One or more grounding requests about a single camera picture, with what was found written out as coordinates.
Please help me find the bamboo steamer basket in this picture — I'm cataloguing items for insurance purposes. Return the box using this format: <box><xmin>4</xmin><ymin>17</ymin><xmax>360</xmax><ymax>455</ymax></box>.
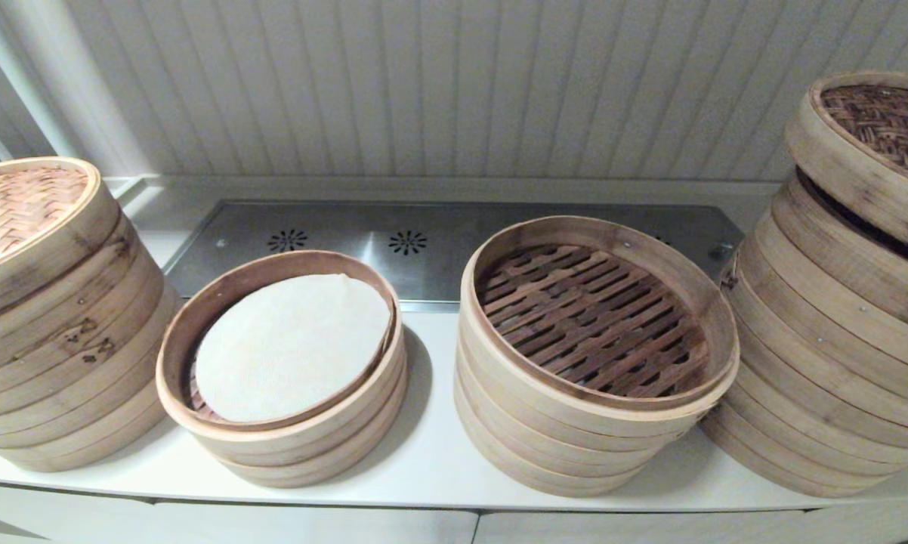
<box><xmin>197</xmin><ymin>370</ymin><xmax>409</xmax><ymax>490</ymax></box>
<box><xmin>454</xmin><ymin>355</ymin><xmax>708</xmax><ymax>498</ymax></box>
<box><xmin>718</xmin><ymin>257</ymin><xmax>908</xmax><ymax>454</ymax></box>
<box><xmin>0</xmin><ymin>264</ymin><xmax>179</xmax><ymax>428</ymax></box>
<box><xmin>458</xmin><ymin>215</ymin><xmax>741</xmax><ymax>458</ymax></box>
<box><xmin>0</xmin><ymin>340</ymin><xmax>179</xmax><ymax>474</ymax></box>
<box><xmin>697</xmin><ymin>355</ymin><xmax>908</xmax><ymax>498</ymax></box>
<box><xmin>156</xmin><ymin>249</ymin><xmax>407</xmax><ymax>468</ymax></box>

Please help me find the stainless steel steam panel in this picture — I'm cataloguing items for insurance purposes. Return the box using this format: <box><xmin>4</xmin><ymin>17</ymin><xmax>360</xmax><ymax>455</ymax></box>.
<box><xmin>163</xmin><ymin>200</ymin><xmax>745</xmax><ymax>314</ymax></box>

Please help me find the white round liner cloth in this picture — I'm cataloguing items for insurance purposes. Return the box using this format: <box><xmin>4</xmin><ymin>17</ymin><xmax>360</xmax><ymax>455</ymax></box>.
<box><xmin>193</xmin><ymin>274</ymin><xmax>391</xmax><ymax>424</ymax></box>

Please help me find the white cabinet door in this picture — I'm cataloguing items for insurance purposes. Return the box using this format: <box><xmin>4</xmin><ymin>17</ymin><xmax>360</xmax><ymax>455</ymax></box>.
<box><xmin>473</xmin><ymin>508</ymin><xmax>810</xmax><ymax>544</ymax></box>
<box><xmin>150</xmin><ymin>500</ymin><xmax>479</xmax><ymax>544</ymax></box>
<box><xmin>0</xmin><ymin>484</ymin><xmax>154</xmax><ymax>544</ymax></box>

